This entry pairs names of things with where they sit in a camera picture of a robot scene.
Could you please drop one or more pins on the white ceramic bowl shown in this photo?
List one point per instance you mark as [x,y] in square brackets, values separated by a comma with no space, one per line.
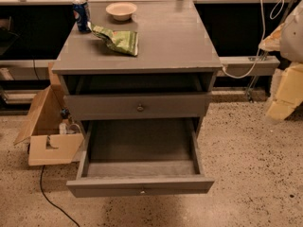
[121,11]

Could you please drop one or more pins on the grey middle drawer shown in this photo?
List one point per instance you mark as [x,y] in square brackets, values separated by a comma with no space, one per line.
[137,106]

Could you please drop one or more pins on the open grey bottom drawer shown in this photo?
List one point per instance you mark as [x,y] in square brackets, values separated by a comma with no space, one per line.
[140,157]

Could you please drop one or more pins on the blue pepsi can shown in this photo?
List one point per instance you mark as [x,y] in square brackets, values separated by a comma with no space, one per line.
[82,15]

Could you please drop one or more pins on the open cardboard box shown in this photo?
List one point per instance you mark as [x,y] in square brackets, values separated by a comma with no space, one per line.
[53,138]

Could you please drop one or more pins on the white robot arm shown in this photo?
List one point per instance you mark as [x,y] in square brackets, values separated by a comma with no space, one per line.
[288,88]

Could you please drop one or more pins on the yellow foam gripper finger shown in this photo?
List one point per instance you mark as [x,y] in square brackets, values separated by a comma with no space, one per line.
[272,42]
[286,92]

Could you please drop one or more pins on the grey drawer cabinet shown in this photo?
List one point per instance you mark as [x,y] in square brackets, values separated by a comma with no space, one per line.
[175,54]

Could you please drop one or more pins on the green jalapeno chip bag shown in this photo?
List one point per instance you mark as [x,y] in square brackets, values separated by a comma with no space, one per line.
[125,42]

